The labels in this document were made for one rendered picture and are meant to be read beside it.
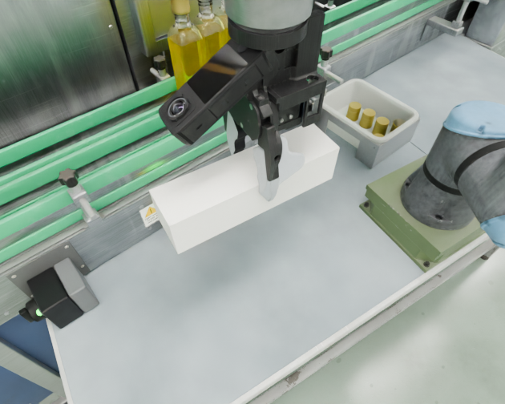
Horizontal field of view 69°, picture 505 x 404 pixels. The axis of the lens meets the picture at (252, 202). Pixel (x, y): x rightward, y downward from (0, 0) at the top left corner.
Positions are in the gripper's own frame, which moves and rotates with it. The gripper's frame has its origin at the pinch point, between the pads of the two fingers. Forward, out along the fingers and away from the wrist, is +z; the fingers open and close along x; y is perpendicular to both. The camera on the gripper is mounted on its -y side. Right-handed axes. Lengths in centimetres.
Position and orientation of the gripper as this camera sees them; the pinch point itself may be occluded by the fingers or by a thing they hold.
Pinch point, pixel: (249, 178)
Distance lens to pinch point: 47.3
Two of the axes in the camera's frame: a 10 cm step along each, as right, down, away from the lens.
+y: 8.5, -4.1, 3.2
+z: 0.0, 6.2, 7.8
